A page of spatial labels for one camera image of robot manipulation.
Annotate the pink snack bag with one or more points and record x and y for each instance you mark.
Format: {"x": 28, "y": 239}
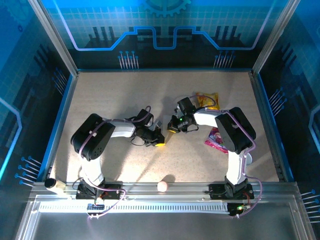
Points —
{"x": 212, "y": 140}

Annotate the pink ball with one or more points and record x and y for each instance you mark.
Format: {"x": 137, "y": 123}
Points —
{"x": 162, "y": 186}

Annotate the small black controller board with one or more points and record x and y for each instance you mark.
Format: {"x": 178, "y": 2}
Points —
{"x": 96, "y": 206}
{"x": 235, "y": 209}

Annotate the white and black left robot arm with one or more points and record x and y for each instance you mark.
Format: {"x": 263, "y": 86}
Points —
{"x": 92, "y": 140}

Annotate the aluminium frame rail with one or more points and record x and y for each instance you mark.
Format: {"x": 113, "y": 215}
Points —
{"x": 187, "y": 190}

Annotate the small orange cup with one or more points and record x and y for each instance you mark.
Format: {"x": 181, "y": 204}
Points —
{"x": 248, "y": 160}

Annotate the yellow snack bag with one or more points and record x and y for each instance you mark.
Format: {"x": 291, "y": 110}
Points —
{"x": 205, "y": 101}

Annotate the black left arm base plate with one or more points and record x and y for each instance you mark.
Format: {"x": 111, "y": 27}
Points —
{"x": 113, "y": 191}

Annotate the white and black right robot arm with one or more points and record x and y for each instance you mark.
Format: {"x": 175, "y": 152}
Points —
{"x": 235, "y": 130}

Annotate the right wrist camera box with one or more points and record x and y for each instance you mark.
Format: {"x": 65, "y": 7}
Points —
{"x": 177, "y": 110}

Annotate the beige roll with black cap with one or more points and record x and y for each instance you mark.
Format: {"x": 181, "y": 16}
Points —
{"x": 56, "y": 186}

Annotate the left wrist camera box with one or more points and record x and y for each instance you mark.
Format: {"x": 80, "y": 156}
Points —
{"x": 158, "y": 124}

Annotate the aluminium frame post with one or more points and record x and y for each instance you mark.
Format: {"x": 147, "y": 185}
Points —
{"x": 273, "y": 37}
{"x": 53, "y": 37}

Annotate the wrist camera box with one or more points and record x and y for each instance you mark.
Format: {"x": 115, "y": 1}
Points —
{"x": 158, "y": 124}
{"x": 177, "y": 110}

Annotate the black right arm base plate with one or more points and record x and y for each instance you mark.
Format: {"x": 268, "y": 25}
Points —
{"x": 217, "y": 191}

